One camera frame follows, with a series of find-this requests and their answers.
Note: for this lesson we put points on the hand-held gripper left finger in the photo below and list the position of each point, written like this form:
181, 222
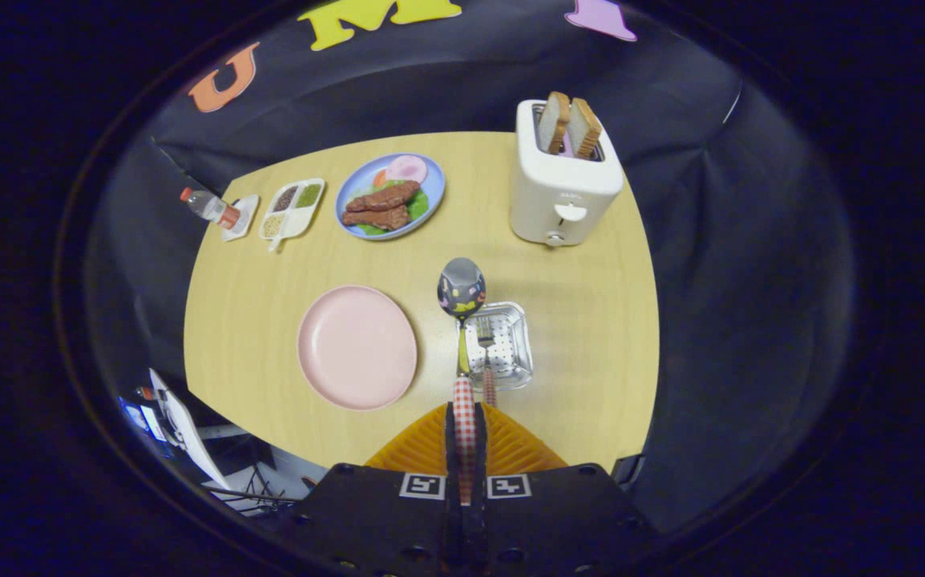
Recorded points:
374, 521

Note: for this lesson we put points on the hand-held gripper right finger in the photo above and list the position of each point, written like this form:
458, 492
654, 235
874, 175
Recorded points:
559, 521

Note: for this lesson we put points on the black table leg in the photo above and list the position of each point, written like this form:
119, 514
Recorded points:
628, 473

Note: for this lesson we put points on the pink plate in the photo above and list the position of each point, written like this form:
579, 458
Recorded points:
357, 349

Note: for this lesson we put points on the white flat board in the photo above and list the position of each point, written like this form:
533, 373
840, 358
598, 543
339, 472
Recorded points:
186, 425

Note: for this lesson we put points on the blue box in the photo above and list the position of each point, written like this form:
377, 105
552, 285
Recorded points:
142, 418

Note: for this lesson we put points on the black backdrop cloth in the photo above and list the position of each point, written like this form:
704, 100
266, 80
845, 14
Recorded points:
711, 280

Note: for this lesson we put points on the brown steak piece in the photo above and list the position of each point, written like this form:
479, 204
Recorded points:
386, 196
378, 218

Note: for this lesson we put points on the green lettuce leaves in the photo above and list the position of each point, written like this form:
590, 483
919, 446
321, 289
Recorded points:
419, 207

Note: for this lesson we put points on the white divided condiment dish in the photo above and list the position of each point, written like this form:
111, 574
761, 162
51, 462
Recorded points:
290, 215

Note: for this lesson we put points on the white toaster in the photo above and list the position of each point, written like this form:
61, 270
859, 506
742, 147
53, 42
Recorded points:
559, 196

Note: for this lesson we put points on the small white square coaster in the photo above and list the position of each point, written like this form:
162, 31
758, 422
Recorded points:
246, 216

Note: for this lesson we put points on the blue plate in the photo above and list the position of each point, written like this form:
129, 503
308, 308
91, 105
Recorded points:
434, 188

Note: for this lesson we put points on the orange carrot slice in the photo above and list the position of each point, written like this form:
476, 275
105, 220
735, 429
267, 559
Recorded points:
380, 178

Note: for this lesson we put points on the clear bottle with red label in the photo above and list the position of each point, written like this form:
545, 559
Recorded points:
210, 208

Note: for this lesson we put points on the pink ham slice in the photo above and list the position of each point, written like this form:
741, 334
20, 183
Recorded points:
406, 169

